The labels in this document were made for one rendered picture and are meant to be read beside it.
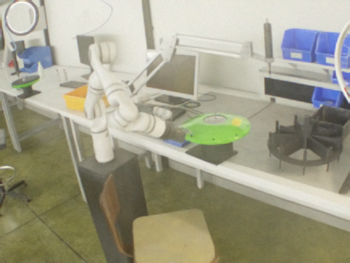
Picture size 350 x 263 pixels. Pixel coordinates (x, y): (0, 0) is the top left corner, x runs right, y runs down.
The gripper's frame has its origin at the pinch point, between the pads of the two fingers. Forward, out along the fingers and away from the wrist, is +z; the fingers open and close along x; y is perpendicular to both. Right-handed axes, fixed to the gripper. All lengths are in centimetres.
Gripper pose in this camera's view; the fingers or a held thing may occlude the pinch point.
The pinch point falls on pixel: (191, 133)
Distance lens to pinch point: 143.4
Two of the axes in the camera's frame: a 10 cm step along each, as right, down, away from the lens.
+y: -3.4, 9.4, 0.1
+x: 6.6, 2.5, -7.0
